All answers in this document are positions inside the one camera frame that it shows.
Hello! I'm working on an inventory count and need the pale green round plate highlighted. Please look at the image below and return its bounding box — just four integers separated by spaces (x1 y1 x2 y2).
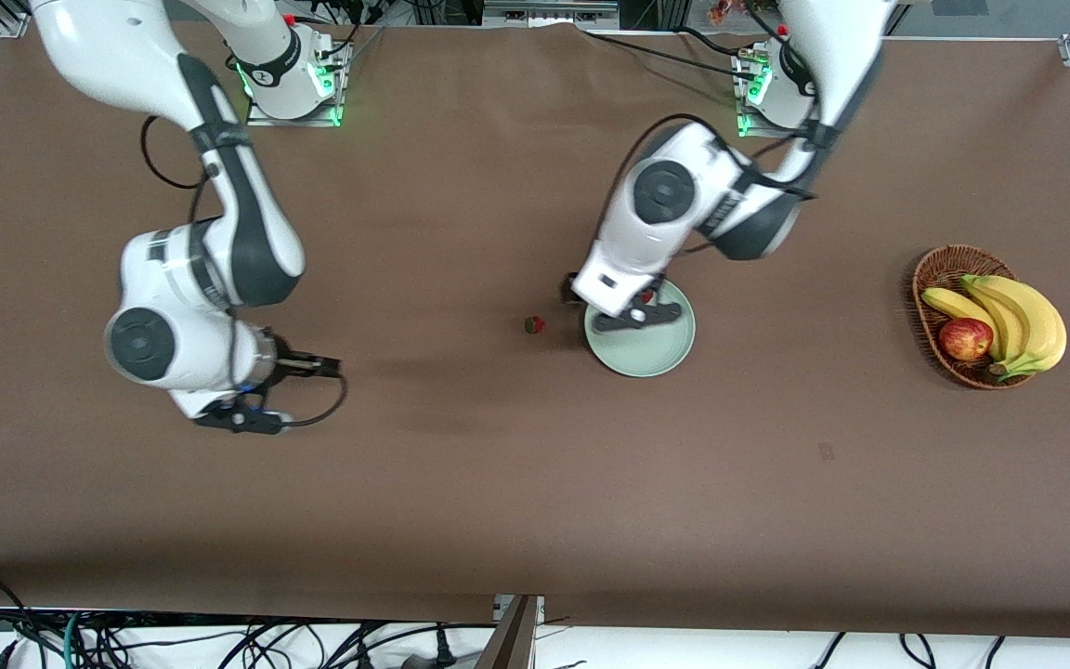
583 279 697 379

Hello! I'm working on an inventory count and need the table cover sheet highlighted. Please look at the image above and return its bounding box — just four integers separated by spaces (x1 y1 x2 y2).
0 20 1070 640

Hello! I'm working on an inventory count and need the grey background device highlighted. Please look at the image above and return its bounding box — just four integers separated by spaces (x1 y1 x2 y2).
482 0 621 29

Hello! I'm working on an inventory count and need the brown wicker basket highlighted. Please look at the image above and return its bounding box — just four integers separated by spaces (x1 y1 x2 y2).
911 243 1047 391

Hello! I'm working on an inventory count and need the short yellow banana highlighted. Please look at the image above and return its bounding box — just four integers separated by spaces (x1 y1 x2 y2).
921 287 1002 361

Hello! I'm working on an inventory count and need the red apple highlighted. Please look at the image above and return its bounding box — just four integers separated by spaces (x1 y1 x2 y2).
938 317 996 363

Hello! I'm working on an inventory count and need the large yellow banana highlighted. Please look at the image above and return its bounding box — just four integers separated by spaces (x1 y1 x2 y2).
972 274 1068 380

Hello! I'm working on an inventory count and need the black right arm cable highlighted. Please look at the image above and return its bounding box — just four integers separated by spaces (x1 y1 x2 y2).
140 116 349 428

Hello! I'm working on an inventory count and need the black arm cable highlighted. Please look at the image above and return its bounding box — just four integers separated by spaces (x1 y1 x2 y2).
140 116 349 428
594 113 819 256

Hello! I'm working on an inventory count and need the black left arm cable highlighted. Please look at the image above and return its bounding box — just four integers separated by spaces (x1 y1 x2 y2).
594 113 819 256

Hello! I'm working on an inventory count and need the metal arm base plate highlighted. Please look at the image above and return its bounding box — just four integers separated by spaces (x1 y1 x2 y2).
735 51 805 140
245 37 345 128

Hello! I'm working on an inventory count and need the long black table cable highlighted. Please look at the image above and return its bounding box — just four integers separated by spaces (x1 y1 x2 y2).
581 31 763 83

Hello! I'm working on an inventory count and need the short black table cable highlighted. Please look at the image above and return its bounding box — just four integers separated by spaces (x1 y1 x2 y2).
679 26 759 59

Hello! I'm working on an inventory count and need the dark upright post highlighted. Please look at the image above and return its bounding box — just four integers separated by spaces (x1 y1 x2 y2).
475 595 541 669

